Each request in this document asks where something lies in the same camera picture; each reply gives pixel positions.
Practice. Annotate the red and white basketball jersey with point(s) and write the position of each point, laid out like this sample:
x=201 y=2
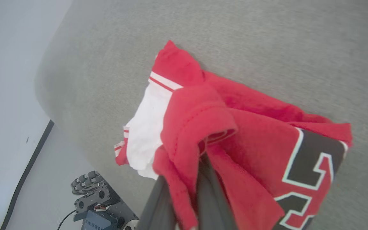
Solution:
x=251 y=143

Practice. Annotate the grey fabric sofa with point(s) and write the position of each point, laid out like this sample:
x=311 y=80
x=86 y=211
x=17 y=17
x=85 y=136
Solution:
x=267 y=38

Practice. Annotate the mecanum wheel with rollers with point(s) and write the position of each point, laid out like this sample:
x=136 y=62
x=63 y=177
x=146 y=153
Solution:
x=86 y=182

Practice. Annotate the blue-grey box on base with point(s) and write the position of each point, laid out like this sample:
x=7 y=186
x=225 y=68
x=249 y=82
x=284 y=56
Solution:
x=97 y=222

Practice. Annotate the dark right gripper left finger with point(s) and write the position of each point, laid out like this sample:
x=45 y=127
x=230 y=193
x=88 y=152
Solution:
x=158 y=210

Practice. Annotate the black wheeled robot base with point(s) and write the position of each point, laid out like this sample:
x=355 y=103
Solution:
x=113 y=207

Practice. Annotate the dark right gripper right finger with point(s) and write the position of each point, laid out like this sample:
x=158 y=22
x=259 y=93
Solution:
x=211 y=204

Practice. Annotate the black baseboard strip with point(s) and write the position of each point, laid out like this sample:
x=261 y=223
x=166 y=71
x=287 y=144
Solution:
x=27 y=172

